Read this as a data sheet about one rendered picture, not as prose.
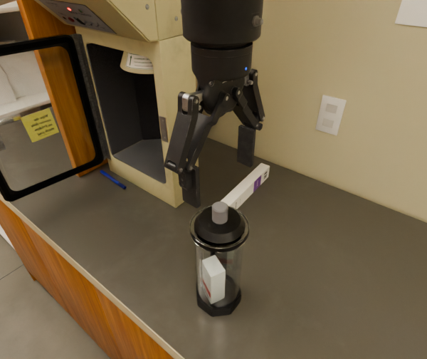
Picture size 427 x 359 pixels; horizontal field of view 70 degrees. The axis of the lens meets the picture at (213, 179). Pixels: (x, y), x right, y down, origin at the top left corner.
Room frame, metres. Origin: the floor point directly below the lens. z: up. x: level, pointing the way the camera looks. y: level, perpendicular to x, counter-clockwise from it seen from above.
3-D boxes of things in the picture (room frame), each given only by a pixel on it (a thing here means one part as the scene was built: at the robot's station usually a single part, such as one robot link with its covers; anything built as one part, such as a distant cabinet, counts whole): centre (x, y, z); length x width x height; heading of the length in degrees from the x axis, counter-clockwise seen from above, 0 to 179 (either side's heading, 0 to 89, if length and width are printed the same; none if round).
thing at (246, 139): (0.45, -0.05, 1.30); 0.03 x 0.01 x 0.07; 50
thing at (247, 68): (0.39, -0.01, 1.43); 0.08 x 0.07 x 0.09; 140
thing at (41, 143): (0.76, 0.48, 1.19); 0.30 x 0.01 x 0.40; 135
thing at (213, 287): (0.39, -0.01, 1.06); 0.11 x 0.11 x 0.21
